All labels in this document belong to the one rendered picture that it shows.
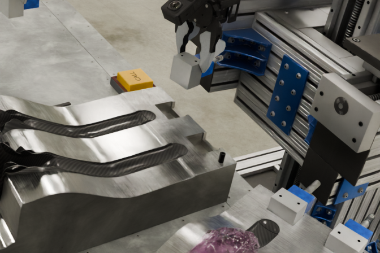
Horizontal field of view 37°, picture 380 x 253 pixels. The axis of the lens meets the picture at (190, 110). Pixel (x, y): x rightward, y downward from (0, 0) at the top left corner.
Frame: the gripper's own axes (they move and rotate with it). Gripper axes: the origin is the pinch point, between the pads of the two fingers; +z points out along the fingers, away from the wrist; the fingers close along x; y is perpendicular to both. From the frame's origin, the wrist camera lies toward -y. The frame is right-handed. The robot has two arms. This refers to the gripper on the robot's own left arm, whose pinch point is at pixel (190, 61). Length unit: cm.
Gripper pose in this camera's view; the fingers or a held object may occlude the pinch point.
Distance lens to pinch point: 112.3
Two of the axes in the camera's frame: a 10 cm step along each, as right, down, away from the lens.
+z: -1.7, 8.3, 5.4
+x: -7.2, -4.8, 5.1
